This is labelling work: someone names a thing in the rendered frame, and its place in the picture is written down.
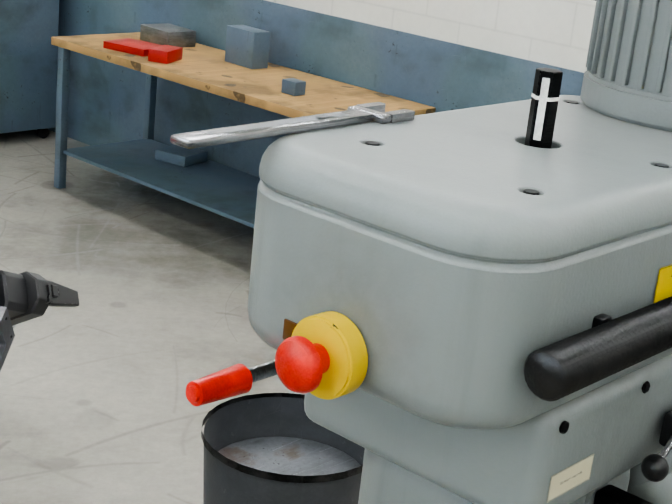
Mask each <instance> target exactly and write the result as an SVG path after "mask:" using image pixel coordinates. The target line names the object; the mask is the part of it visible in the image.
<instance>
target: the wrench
mask: <svg viewBox="0 0 672 504"><path fill-rule="evenodd" d="M385 106H386V104H385V103H382V102H372V103H365V104H357V105H355V106H349V107H348V108H347V110H346V111H339V112H331V113H324V114H317V115H310V116H302V117H295V118H288V119H281V120H273V121H266V122H259V123H252V124H244V125H237V126H230V127H223V128H215V129H208V130H201V131H194V132H186V133H179V134H173V135H171V137H170V142H171V143H172V144H174V145H177V146H180V147H183V148H186V149H193V148H200V147H206V146H213V145H219V144H226V143H233V142H239V141H246V140H253V139H259V138H266V137H272V136H279V135H286V134H292V133H299V132H305V131H312V130H319V129H325V128H332V127H338V126H345V125H352V124H358V123H365V122H371V121H374V122H377V123H381V124H385V123H396V122H403V121H409V120H414V116H415V111H411V110H408V109H402V110H395V111H388V112H385Z"/></svg>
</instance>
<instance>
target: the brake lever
mask: <svg viewBox="0 0 672 504"><path fill-rule="evenodd" d="M275 375H277V372H276V368H275V360H272V361H269V362H266V363H263V364H260V365H257V366H254V367H250V368H247V367H246V366H245V365H243V364H235V365H233V366H230V367H228V368H225V369H222V370H220V371H217V372H214V373H212V374H209V375H207V376H204V377H201V378H199V379H196V380H193V381H191V382H189V383H188V384H187V386H186V397H187V400H188V401H189V402H190V403H191V404H192V405H193V406H201V405H204V404H208V403H212V402H215V401H219V400H223V399H226V398H230V397H234V396H237V395H241V394H244V393H247V392H249V391H250V390H251V388H252V383H254V382H257V381H260V380H263V379H266V378H269V377H272V376H275Z"/></svg>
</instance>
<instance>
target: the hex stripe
mask: <svg viewBox="0 0 672 504"><path fill-rule="evenodd" d="M549 83H550V79H549V78H542V84H541V91H540V97H539V104H538V110H537V117H536V124H535V130H534V137H533V140H539V141H541V134H542V128H543V122H544V115H545V109H546V102H547V96H548V89H549Z"/></svg>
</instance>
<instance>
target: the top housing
mask: <svg viewBox="0 0 672 504"><path fill-rule="evenodd" d="M559 97H560V98H559V101H558V108H557V114H556V120H555V126H554V133H553V139H552V145H551V149H548V148H537V147H531V146H527V145H524V144H525V138H526V131H527V124H528V118H529V111H530V105H531V99H529V100H522V101H515V102H508V103H501V104H493V105H486V106H479V107H472V108H465V109H458V110H450V111H443V112H436V113H429V114H422V115H415V116H414V120H409V121H403V122H396V123H385V124H381V123H377V122H374V121H371V122H365V123H358V124H352V125H345V126H338V127H332V128H325V129H319V130H312V131H305V132H299V133H292V134H289V135H286V136H283V137H280V138H278V139H277V140H276V141H274V142H273V143H272V144H270V145H269V146H268V148H267V149H266V151H265V152H264V154H263V156H262V158H261V162H260V166H259V176H260V179H261V180H260V182H259V184H258V188H257V200H256V212H255V224H254V236H253V248H252V260H251V272H250V284H249V296H248V316H249V321H250V323H251V325H252V327H253V329H254V331H255V332H256V334H257V335H258V336H259V337H260V338H261V339H262V340H263V341H264V342H266V343H267V344H268V345H269V346H271V347H273V348H275V349H278V347H279V346H280V344H281V343H282V342H283V341H284V339H283V328H284V319H288V320H291V321H293V322H295V323H297V324H298V323H299V322H300V321H301V320H302V319H304V318H306V317H309V316H312V315H316V314H319V313H322V312H327V311H333V312H338V313H340V314H342V315H344V316H346V317H347V318H348V319H350V320H351V321H352V322H353V323H354V324H355V326H356V327H357V328H358V330H359V332H360V333H361V335H362V337H363V340H364V342H365V345H366V349H367V356H368V367H367V372H366V376H365V378H364V381H363V382H362V384H361V385H360V386H359V387H358V388H359V389H361V390H363V391H366V392H368V393H370V394H372V395H374V396H376V397H378V398H380V399H383V400H385V401H387V402H389V403H391V404H393V405H395V406H397V407H400V408H402V409H404V410H406V411H408V412H410V413H412V414H414V415H417V416H419V417H422V418H424V419H426V420H429V421H432V422H435V423H439V424H442V425H446V426H451V427H456V428H463V429H478V430H488V429H501V428H506V427H512V426H515V425H517V424H520V423H523V422H525V421H527V420H529V419H531V418H533V417H536V416H538V415H540V414H542V413H544V412H546V411H549V410H551V409H553V408H555V407H557V406H559V405H561V404H564V403H566V402H568V401H570V400H572V399H574V398H576V397H579V396H581V395H583V394H585V393H587V392H589V391H592V390H594V389H596V388H598V387H600V386H602V385H604V384H607V383H609V382H611V381H613V380H615V379H617V378H619V377H622V376H624V375H626V374H628V373H630V372H632V371H634V370H637V369H639V368H641V367H643V366H645V365H647V364H650V363H652V362H654V361H656V360H658V359H660V358H662V357H665V356H667V355H669V354H671V353H672V348H670V349H667V350H666V351H663V352H661V353H659V354H656V355H655V356H652V357H650V358H647V359H646V360H643V361H642V362H639V363H637V364H635V365H633V366H630V367H629V368H626V369H624V370H621V371H620V372H617V373H616V374H613V375H611V376H608V377H607V378H604V379H602V380H599V381H598V382H596V383H593V384H592V385H589V386H587V387H584V388H583V389H580V390H578V391H575V392H574V393H572V394H569V395H568V396H565V397H563V398H560V399H559V400H556V401H551V402H550V401H545V400H542V399H540V398H539V397H537V396H535V395H534V394H533V392H532V391H531V390H530V389H529V387H528V385H527V383H526V381H525V377H524V364H525V361H526V359H527V357H528V356H529V354H531V353H532V352H533V351H535V350H538V349H540V348H544V347H545V346H549V345H550V344H554V343H555V342H559V341H560V340H564V339H565V338H568V337H570V336H573V335H575V334H578V333H580V332H583V331H585V330H588V329H591V328H592V323H593V318H594V317H595V316H597V315H599V314H602V313H603V314H606V315H609V316H611V317H612V320H614V319H615V318H619V317H620V316H623V315H626V314H628V313H631V312H633V311H636V310H638V309H641V308H644V307H645V306H648V305H651V304H653V303H656V302H658V301H661V300H664V299H666V298H668V297H672V132H669V131H663V130H658V129H653V128H649V127H644V126H640V125H636V124H632V123H628V122H624V121H621V120H617V119H614V118H611V117H608V116H606V115H603V114H600V113H598V112H596V111H594V110H592V109H590V108H589V107H587V106H586V105H585V104H584V102H583V101H582V100H581V98H580V96H576V95H559Z"/></svg>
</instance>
